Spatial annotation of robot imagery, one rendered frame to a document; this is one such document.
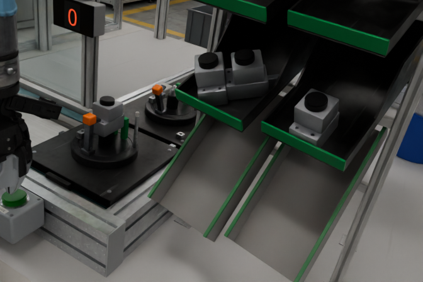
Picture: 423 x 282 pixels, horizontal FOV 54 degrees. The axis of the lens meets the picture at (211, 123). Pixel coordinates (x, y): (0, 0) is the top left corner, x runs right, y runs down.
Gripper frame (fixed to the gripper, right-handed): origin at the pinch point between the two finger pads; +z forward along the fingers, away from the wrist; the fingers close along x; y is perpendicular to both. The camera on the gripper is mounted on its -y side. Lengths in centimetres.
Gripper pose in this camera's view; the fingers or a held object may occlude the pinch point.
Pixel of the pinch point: (13, 184)
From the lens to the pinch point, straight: 80.0
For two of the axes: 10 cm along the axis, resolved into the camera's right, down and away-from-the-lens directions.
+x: 8.6, 3.4, -3.7
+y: -4.8, 3.4, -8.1
